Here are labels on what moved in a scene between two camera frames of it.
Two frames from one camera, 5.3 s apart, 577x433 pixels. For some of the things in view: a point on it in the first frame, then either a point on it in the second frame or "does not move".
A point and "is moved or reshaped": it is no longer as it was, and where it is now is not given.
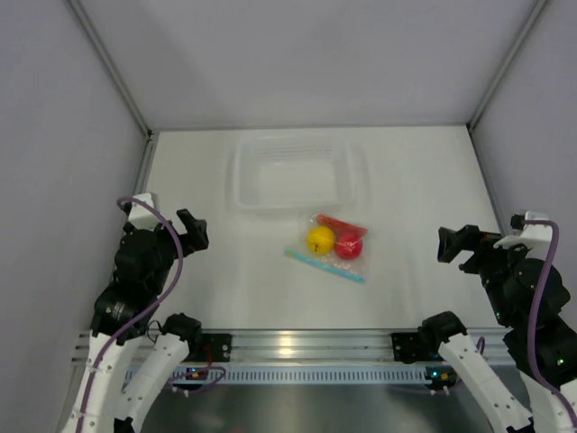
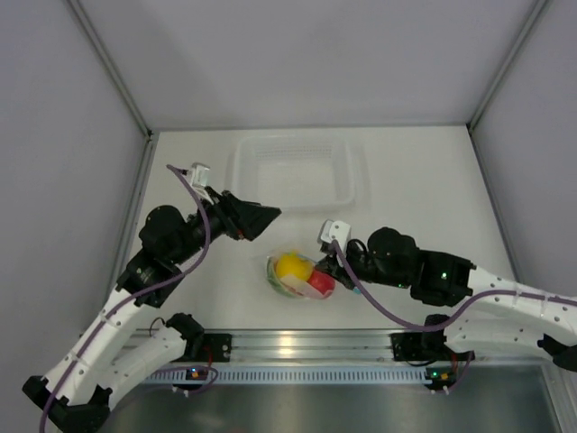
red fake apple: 348,245 is moved or reshaped
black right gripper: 471,237 -> 334,266
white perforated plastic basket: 294,173 does not move
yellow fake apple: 321,240 -> 294,264
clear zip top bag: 334,245 is moved or reshaped
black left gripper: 195,238 -> 242,219
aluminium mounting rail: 298,347 does not move
